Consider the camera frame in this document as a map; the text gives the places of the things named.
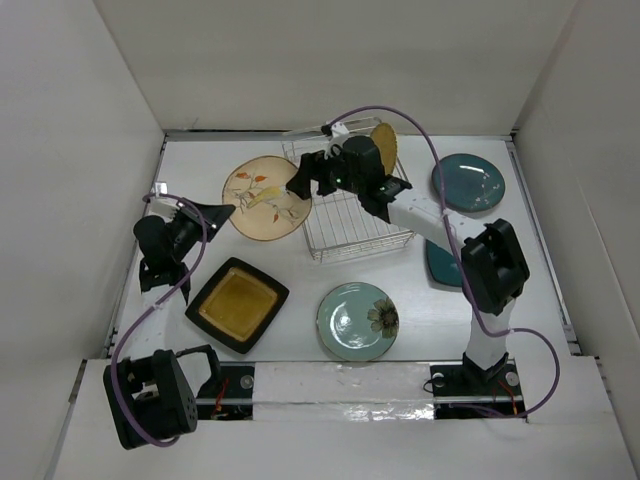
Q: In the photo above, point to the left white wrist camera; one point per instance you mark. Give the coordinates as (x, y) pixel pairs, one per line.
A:
(160, 203)

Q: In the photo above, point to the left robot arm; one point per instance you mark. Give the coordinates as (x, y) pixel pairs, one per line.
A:
(150, 387)

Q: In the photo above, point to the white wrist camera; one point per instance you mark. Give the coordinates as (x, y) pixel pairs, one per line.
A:
(160, 203)
(336, 133)

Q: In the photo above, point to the square dark teal plate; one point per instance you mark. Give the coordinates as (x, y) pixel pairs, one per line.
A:
(441, 266)

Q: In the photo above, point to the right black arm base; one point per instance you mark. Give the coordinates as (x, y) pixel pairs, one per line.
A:
(457, 396)

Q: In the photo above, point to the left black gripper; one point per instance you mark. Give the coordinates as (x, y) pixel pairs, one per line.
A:
(213, 215)

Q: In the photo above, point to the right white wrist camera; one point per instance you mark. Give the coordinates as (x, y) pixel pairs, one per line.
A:
(336, 133)

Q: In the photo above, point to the beige bird painted plate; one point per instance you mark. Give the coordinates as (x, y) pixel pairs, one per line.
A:
(265, 209)

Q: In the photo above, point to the metal wire dish rack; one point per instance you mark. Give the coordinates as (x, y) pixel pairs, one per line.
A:
(338, 228)

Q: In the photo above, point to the silver taped front rail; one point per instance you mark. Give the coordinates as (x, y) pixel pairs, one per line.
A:
(342, 392)

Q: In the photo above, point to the round dark teal plate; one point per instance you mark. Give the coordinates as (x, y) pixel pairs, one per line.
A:
(472, 183)

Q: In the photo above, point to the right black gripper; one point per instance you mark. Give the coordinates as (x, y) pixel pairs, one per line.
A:
(314, 167)

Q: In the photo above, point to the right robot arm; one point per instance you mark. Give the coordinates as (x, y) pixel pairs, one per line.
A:
(488, 255)

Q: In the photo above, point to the light green flower plate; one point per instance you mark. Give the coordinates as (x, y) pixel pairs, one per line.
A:
(357, 322)

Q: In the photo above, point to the round woven bamboo plate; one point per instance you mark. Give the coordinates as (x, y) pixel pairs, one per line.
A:
(385, 139)

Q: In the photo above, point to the square brown yellow plate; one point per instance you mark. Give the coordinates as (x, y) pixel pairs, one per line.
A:
(237, 305)

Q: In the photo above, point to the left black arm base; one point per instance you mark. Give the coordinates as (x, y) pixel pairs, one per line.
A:
(231, 398)

